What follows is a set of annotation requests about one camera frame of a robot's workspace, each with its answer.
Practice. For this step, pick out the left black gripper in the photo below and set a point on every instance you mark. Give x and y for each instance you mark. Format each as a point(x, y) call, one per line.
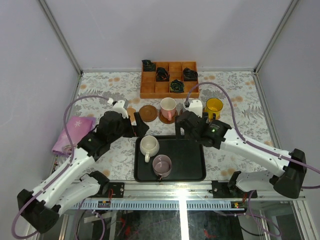
point(136, 126)

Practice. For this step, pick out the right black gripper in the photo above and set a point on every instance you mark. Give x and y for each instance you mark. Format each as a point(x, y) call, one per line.
point(178, 127)

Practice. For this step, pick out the brown wooden coaster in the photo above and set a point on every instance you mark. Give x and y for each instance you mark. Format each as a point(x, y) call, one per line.
point(148, 113)
point(164, 120)

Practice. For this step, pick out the pink ceramic cup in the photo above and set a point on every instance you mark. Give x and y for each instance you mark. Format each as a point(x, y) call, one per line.
point(168, 107)

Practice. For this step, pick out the white ceramic cup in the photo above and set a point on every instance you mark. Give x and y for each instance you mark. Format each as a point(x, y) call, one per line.
point(149, 147)

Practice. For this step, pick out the yellow ceramic cup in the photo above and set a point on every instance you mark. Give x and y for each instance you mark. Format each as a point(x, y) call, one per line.
point(213, 107)

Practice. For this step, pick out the purple ceramic cup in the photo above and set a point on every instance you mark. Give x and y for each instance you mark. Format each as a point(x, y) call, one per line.
point(162, 166)

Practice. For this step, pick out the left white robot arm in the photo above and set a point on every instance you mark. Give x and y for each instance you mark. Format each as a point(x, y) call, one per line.
point(43, 206)

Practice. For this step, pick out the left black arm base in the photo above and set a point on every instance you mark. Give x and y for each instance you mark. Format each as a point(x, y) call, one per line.
point(112, 187)

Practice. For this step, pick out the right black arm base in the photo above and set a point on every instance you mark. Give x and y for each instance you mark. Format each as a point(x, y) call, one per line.
point(227, 190)

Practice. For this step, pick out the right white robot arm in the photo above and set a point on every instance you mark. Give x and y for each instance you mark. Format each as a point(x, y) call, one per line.
point(284, 171)

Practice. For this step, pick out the purple printed cloth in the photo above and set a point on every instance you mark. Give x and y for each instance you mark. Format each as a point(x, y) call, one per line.
point(77, 128)

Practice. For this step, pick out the black plastic tray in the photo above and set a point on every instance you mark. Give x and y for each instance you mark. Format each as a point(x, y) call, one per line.
point(187, 156)

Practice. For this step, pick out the blue green rolled sock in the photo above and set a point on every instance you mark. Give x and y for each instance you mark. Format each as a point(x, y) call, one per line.
point(176, 86)

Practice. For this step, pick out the orange wooden compartment box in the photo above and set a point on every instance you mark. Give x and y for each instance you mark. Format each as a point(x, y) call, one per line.
point(151, 89)

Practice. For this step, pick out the dark grey rolled sock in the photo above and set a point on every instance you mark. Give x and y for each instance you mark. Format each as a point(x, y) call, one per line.
point(189, 75)

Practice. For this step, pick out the black orange rolled sock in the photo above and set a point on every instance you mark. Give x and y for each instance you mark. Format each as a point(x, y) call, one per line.
point(162, 75)

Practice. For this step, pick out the aluminium frame rail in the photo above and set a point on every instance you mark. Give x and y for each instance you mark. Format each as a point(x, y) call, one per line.
point(170, 190)

